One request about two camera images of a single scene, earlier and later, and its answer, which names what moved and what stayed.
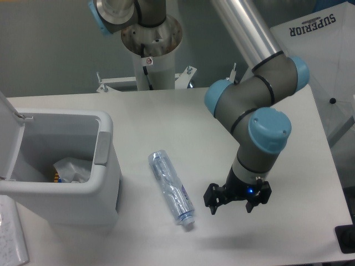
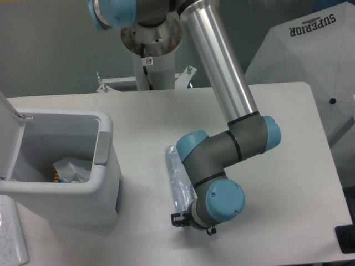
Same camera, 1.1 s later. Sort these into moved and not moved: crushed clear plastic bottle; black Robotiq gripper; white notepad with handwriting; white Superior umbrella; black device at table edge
Moved: crushed clear plastic bottle; black Robotiq gripper
Not moved: white notepad with handwriting; black device at table edge; white Superior umbrella
